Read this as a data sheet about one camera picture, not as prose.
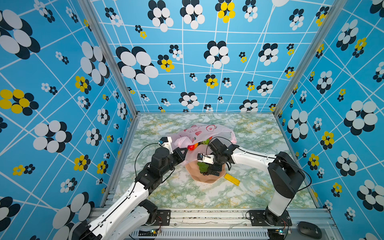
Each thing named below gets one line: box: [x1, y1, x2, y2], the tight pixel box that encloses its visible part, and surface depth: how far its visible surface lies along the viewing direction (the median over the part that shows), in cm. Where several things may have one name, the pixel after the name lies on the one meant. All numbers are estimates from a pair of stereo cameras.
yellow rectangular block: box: [224, 173, 241, 186], surface depth 88 cm
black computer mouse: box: [298, 221, 323, 240], surface depth 70 cm
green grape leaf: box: [197, 162, 209, 173], surface depth 86 cm
